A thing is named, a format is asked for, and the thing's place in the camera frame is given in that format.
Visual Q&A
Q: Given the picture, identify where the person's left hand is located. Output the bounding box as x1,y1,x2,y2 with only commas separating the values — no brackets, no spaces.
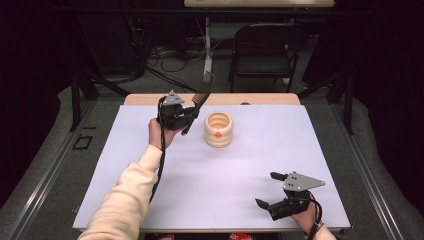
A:
147,117,184,151

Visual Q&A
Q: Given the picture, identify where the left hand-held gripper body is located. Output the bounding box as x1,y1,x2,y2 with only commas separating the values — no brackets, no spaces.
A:
156,89,193,132

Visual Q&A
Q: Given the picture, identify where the person's right hand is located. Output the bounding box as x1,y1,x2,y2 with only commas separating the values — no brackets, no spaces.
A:
291,200,323,235

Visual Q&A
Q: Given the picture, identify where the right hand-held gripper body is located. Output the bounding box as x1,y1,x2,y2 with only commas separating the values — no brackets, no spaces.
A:
268,171,326,222

